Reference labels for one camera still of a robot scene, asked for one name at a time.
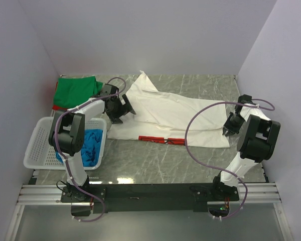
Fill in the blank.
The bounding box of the white t shirt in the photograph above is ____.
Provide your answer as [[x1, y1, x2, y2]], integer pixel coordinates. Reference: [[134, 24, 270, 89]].
[[107, 72, 230, 148]]

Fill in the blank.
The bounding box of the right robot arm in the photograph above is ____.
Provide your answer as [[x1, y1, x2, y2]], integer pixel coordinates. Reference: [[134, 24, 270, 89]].
[[212, 94, 281, 200]]

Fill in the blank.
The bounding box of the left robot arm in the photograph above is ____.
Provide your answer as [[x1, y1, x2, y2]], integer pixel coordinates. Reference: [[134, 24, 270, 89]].
[[48, 83, 136, 201]]

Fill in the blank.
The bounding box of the green folded t shirt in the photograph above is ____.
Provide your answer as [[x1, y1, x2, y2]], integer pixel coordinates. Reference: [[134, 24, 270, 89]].
[[53, 76, 103, 109]]

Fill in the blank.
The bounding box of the blue t shirt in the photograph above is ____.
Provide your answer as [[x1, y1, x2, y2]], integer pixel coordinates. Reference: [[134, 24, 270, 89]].
[[54, 128, 103, 168]]

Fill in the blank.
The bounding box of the red folded t shirt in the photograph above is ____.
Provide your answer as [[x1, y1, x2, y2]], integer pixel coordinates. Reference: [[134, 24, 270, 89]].
[[52, 82, 65, 110]]

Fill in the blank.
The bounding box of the white plastic basket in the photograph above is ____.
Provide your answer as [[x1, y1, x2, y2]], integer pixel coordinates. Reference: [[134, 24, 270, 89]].
[[24, 116, 107, 171]]

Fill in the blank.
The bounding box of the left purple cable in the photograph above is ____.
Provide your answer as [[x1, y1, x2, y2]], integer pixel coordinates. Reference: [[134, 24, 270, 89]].
[[54, 77, 127, 223]]

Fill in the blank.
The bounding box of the purple cable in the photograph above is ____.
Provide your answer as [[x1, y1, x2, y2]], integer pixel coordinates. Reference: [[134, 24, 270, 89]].
[[54, 77, 127, 223], [184, 99, 276, 220]]

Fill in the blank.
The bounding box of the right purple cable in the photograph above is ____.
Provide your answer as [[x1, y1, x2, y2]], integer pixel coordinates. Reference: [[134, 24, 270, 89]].
[[184, 99, 276, 220]]

